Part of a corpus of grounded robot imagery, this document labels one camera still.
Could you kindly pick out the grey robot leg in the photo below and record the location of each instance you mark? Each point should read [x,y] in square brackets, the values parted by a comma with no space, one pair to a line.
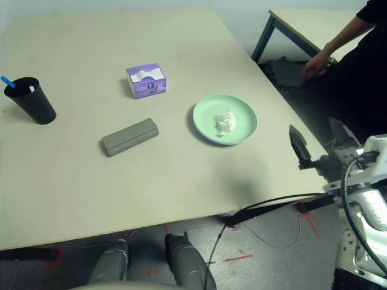
[187,262]
[109,262]

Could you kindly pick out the person right hand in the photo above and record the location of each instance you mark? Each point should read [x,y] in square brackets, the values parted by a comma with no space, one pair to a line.
[317,65]

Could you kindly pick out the grey robot torso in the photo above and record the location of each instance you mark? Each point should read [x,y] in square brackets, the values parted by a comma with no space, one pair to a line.
[121,287]

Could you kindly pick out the red floor tape corner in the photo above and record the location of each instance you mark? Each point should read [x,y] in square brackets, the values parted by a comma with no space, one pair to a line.
[234,228]

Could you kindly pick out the all-blue marker pen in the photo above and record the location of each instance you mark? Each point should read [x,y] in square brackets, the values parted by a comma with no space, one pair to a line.
[6,81]

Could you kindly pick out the red floor tape strip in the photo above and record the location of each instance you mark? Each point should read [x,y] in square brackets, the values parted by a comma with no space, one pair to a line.
[239,258]

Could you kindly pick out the dark rumpled cloth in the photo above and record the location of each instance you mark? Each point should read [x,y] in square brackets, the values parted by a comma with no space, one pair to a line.
[284,72]

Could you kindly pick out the person torso black clothes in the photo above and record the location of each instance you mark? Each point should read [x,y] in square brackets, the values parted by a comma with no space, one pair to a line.
[362,90]

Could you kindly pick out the black table base bar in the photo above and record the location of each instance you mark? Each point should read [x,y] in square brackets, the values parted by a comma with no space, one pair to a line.
[314,203]

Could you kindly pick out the purple tissue pack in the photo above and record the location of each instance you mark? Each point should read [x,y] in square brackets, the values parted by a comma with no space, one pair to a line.
[148,87]

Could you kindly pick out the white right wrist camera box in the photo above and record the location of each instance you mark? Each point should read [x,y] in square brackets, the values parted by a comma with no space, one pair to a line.
[375,169]

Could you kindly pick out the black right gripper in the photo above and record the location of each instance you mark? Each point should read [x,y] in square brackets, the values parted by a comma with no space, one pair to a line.
[329,164]

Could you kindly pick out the white tissue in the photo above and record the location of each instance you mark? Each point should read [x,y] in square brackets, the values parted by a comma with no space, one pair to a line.
[225,122]

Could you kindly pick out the grey robot left leg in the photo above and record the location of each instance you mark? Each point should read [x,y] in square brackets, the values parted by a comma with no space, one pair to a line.
[109,262]

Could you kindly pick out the person right forearm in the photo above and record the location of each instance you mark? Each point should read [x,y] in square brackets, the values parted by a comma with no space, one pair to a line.
[344,37]

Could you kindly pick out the grey glasses case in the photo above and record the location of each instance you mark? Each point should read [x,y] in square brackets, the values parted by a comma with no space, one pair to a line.
[130,137]

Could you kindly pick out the grey robot right leg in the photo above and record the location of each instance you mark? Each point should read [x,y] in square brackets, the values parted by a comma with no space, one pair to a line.
[187,262]

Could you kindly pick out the black plastic cup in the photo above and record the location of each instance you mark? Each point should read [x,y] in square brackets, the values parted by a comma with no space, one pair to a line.
[36,105]

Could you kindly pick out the light green plate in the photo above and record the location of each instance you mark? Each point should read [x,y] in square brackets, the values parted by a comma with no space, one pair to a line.
[208,114]

